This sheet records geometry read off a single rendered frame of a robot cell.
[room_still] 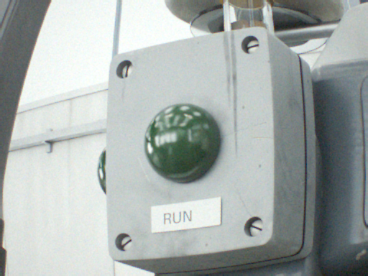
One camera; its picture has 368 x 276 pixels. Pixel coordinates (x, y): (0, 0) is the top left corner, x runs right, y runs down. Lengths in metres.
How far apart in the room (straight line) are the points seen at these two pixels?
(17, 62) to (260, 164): 0.50
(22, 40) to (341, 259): 0.52
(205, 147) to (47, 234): 6.77
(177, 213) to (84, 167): 6.66
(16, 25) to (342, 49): 0.36
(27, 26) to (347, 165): 0.51
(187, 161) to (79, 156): 6.71
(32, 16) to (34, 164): 6.45
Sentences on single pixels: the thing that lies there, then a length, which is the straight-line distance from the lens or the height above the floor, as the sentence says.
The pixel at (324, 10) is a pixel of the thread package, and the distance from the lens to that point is 0.93.
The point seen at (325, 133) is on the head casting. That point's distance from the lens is 0.49.
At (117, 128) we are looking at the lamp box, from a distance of 0.48.
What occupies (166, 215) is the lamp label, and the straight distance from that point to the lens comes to 0.45.
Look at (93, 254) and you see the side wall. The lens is 6.94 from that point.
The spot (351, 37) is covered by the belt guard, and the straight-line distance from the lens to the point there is 0.64.
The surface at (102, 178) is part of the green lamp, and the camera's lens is 0.49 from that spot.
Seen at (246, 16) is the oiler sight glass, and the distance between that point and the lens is 0.55.
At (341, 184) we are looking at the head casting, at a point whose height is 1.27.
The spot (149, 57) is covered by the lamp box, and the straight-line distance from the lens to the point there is 0.48.
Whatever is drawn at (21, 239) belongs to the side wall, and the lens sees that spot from 7.35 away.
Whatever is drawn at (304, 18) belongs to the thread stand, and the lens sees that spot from 0.89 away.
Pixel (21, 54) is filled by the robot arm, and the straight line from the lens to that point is 0.92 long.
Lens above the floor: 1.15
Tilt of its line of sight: 17 degrees up
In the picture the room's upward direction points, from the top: straight up
